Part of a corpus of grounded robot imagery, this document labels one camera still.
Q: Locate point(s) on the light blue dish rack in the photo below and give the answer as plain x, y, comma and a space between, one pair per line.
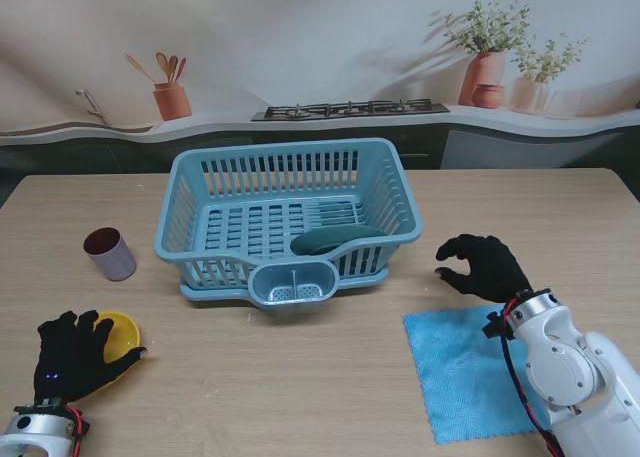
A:
210, 293

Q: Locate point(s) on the blue microfibre cloth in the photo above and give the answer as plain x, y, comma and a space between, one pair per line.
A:
460, 377

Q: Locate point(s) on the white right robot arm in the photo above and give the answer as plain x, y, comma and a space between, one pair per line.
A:
585, 377

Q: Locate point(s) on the printed kitchen backdrop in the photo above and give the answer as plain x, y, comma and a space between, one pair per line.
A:
320, 42

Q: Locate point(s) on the blue cutlery holder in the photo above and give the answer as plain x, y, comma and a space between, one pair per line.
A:
292, 277

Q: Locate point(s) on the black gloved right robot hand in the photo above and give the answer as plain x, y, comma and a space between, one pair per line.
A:
495, 272

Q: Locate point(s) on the teal plate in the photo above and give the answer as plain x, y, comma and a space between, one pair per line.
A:
325, 242

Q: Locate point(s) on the lilac plastic cup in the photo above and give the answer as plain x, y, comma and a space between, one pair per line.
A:
112, 262

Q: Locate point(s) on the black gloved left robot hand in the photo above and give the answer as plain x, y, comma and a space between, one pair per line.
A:
70, 362

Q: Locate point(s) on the blue plastic dish rack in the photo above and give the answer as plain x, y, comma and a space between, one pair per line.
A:
190, 212

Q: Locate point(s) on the yellow bowl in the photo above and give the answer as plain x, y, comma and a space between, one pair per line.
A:
125, 332

